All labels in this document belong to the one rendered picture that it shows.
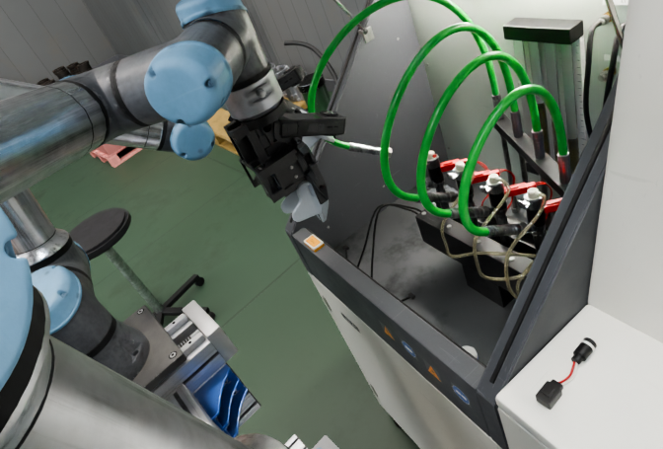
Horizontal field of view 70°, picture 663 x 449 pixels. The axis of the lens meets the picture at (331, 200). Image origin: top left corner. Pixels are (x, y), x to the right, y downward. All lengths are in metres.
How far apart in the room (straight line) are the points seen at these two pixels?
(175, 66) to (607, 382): 0.68
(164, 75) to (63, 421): 0.32
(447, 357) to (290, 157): 0.44
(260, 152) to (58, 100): 0.25
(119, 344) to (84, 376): 0.73
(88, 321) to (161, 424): 0.66
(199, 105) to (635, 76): 0.51
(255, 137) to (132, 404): 0.41
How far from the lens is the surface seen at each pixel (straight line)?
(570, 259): 0.77
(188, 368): 1.07
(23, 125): 0.47
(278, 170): 0.64
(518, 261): 0.94
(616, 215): 0.77
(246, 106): 0.61
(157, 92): 0.50
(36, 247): 1.04
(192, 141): 0.85
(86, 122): 0.52
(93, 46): 10.40
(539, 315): 0.77
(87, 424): 0.28
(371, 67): 1.24
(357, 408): 2.01
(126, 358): 1.01
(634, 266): 0.79
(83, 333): 0.96
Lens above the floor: 1.66
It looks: 34 degrees down
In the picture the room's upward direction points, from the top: 24 degrees counter-clockwise
